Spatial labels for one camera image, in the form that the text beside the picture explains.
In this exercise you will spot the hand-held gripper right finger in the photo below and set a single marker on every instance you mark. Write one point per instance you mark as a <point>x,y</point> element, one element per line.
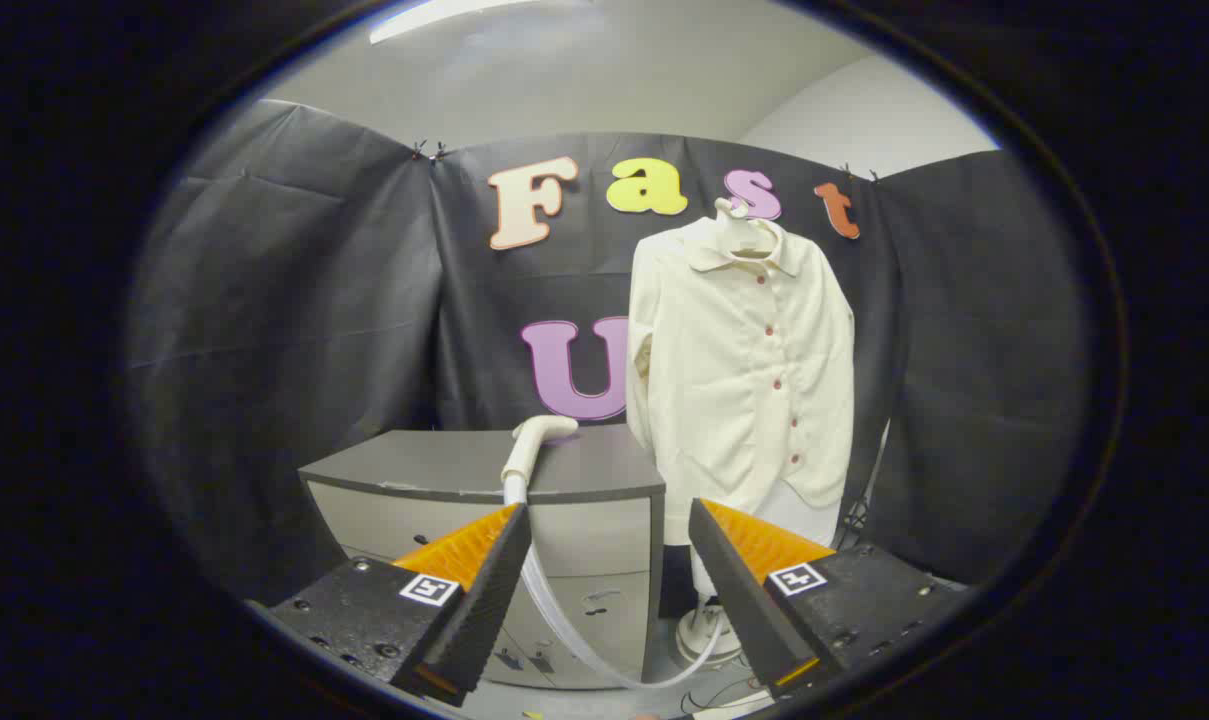
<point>739,600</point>

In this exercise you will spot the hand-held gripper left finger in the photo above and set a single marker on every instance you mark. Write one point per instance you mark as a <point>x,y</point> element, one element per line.
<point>484,600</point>

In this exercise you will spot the white garment steamer base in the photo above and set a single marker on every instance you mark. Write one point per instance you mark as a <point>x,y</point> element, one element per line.
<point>709,645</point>

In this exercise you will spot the white garment steamer head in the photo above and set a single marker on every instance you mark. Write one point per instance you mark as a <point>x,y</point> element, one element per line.
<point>527,442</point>

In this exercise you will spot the cream button-up shirt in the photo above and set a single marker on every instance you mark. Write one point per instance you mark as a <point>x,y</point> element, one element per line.
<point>734,380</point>

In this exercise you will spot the white plastic clothes hanger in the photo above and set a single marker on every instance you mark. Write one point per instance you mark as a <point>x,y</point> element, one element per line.
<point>732,222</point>

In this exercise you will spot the grey cabinet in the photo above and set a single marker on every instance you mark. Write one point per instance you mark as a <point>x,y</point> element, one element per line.
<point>584,470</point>

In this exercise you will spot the metal stand pole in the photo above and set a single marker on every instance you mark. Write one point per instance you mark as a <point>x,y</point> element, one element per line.
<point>870,470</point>

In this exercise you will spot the black backdrop cloth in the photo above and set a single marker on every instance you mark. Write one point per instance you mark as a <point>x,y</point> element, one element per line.
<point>294,300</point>

